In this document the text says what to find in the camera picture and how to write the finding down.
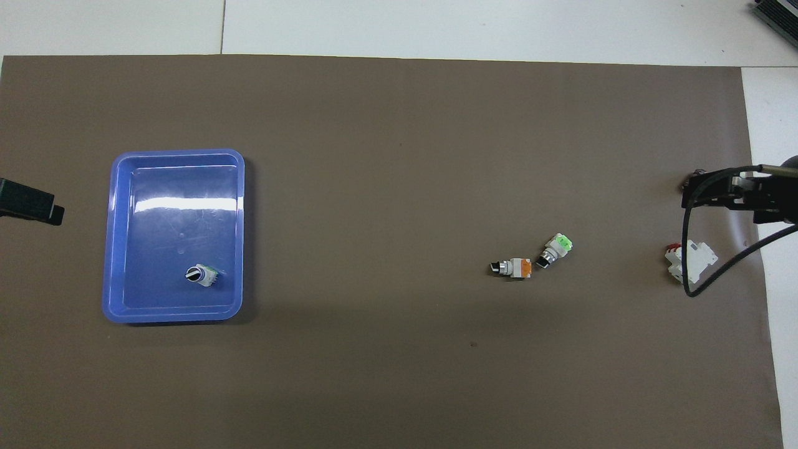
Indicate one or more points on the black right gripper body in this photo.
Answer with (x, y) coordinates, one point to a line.
(779, 193)

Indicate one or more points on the small dark brown capacitor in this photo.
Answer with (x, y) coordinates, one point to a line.
(686, 179)

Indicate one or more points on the white circuit breaker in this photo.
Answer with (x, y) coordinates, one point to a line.
(693, 262)

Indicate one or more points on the blue plastic tray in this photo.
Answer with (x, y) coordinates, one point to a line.
(162, 237)

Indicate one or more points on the black finned metal device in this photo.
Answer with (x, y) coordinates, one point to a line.
(779, 14)

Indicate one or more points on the brown paper table mat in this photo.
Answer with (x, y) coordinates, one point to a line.
(386, 349)

